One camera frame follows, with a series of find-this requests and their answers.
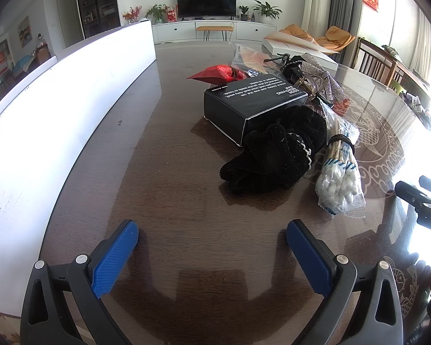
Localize wooden chair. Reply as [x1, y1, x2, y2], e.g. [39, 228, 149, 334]
[355, 38, 399, 84]

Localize framed wall picture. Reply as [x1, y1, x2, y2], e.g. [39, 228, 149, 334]
[18, 16, 33, 47]

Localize bushy green potted plant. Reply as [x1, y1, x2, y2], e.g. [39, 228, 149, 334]
[145, 4, 169, 24]

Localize black knit gloves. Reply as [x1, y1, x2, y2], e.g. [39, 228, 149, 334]
[220, 106, 327, 193]

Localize glass display cabinet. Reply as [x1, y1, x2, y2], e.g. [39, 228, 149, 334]
[75, 0, 121, 39]

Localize orange stool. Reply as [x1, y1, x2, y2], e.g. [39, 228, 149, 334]
[196, 22, 235, 42]

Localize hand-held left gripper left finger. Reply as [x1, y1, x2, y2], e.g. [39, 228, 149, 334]
[20, 219, 141, 345]

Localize orange lounge chair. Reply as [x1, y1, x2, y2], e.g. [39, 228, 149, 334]
[284, 24, 356, 53]

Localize black television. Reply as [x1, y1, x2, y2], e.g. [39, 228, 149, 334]
[176, 0, 237, 18]

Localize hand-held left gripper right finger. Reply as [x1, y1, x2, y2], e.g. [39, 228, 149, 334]
[286, 219, 405, 345]

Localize white television cabinet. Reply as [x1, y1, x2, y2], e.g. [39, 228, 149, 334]
[153, 20, 277, 44]

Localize clear plastic packet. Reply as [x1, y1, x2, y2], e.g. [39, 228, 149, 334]
[230, 42, 285, 77]

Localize white door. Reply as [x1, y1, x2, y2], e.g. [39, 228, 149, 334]
[55, 0, 74, 48]

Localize red flower arrangement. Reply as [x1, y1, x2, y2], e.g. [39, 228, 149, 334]
[123, 6, 143, 24]

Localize rhinestone bow hair clip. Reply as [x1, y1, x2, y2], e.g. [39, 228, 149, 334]
[283, 53, 346, 106]

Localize white curtain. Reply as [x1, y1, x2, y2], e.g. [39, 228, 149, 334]
[302, 0, 333, 34]

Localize red plastic bag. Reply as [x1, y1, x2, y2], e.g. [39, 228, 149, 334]
[186, 64, 253, 84]

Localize large leafy potted plant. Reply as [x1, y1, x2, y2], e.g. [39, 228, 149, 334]
[253, 1, 283, 23]

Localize black cardboard box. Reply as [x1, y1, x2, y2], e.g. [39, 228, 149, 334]
[203, 80, 308, 147]

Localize grey curtain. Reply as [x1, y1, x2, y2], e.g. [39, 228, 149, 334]
[328, 0, 365, 66]

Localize white flat box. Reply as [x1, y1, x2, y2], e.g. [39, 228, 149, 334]
[262, 30, 340, 70]

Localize wooden side table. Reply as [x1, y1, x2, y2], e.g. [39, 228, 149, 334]
[391, 45, 431, 131]

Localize cotton swab packet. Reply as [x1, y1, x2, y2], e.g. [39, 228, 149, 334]
[314, 107, 366, 220]

